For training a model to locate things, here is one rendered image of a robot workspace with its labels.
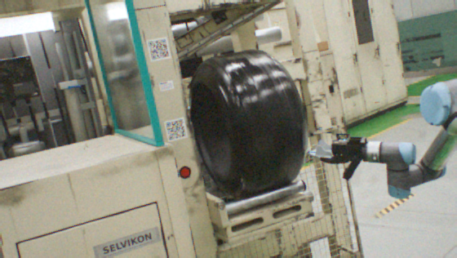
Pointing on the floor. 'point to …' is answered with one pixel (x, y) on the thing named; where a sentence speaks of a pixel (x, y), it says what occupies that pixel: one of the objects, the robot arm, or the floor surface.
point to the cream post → (156, 8)
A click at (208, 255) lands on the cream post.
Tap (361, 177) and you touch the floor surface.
